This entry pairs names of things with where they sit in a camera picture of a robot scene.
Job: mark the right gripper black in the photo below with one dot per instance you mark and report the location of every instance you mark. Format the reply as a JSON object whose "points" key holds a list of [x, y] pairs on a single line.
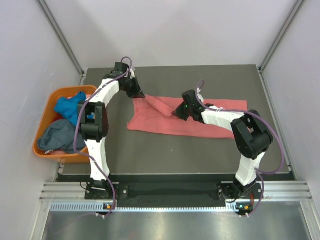
{"points": [[179, 113]]}

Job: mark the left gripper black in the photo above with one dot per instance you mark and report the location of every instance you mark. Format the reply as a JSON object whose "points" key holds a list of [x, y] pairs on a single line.
{"points": [[136, 93]]}

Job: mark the pink t shirt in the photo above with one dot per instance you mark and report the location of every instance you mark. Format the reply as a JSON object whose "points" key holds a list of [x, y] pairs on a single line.
{"points": [[154, 114]]}

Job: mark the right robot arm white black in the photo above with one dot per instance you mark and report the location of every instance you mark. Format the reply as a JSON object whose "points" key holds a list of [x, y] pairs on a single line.
{"points": [[252, 137]]}

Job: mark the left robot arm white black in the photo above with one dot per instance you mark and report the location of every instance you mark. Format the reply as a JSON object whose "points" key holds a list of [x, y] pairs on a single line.
{"points": [[93, 125]]}

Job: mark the grey blue t shirt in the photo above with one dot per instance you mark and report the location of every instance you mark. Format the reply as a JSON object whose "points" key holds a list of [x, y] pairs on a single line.
{"points": [[58, 136]]}

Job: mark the orange plastic bin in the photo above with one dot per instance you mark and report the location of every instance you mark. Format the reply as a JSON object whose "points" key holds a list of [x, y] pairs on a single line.
{"points": [[48, 117]]}

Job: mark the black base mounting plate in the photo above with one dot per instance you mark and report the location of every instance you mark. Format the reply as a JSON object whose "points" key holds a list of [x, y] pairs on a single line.
{"points": [[178, 194]]}

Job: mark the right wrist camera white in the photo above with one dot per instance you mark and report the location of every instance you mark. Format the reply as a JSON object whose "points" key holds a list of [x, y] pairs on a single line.
{"points": [[199, 96]]}

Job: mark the left aluminium frame post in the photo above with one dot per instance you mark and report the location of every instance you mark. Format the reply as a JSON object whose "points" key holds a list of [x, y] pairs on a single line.
{"points": [[44, 7]]}

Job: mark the aluminium frame post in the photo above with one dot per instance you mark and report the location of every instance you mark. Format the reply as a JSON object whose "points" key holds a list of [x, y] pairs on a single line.
{"points": [[44, 7], [293, 13]]}

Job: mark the right aluminium frame post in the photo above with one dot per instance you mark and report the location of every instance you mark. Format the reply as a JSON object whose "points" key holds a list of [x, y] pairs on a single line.
{"points": [[293, 13]]}

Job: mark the slotted cable duct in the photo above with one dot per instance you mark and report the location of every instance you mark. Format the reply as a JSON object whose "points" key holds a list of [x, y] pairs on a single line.
{"points": [[104, 207]]}

